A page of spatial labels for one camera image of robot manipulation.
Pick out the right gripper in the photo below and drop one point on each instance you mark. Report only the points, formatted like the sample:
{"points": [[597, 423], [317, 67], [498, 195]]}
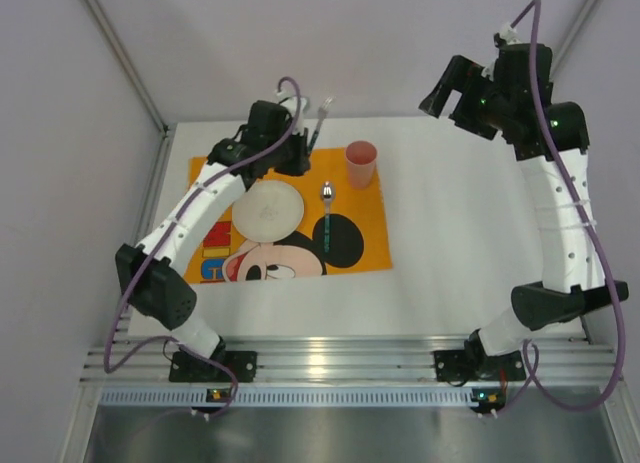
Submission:
{"points": [[463, 109]]}

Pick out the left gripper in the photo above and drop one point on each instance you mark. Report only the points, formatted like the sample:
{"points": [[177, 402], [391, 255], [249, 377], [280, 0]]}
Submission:
{"points": [[296, 158]]}

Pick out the green handled fork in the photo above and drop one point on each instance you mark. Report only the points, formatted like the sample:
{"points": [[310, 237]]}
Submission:
{"points": [[322, 114]]}

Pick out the cream round plate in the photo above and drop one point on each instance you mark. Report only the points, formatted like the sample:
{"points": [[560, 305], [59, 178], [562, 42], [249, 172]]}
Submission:
{"points": [[270, 211]]}

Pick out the green handled spoon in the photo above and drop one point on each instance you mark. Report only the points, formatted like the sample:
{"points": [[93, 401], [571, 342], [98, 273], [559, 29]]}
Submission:
{"points": [[328, 197]]}

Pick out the pink plastic cup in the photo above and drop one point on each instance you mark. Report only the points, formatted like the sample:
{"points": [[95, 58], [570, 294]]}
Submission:
{"points": [[361, 159]]}

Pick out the orange cartoon cloth placemat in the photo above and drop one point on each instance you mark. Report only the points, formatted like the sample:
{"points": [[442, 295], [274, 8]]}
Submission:
{"points": [[340, 230]]}

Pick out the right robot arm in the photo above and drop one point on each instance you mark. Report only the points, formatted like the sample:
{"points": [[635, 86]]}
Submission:
{"points": [[550, 141]]}

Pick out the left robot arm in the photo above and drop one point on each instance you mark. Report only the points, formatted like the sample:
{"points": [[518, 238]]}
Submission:
{"points": [[151, 273]]}

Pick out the right aluminium frame post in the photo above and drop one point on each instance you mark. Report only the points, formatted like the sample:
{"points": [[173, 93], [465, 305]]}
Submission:
{"points": [[573, 18]]}

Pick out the aluminium frame post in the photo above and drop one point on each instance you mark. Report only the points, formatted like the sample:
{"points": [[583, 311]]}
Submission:
{"points": [[108, 32], [573, 18]]}

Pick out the left aluminium frame post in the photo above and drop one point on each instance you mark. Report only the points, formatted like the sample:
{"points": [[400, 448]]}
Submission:
{"points": [[108, 32]]}

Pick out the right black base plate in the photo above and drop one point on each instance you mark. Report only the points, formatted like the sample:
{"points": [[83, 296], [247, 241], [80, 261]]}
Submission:
{"points": [[457, 368]]}

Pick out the aluminium mounting rail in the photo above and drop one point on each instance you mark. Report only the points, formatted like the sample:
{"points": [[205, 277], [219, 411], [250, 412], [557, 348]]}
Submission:
{"points": [[334, 361]]}

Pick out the perforated cable duct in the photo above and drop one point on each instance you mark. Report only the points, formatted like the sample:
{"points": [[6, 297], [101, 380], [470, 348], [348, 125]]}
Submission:
{"points": [[302, 397]]}

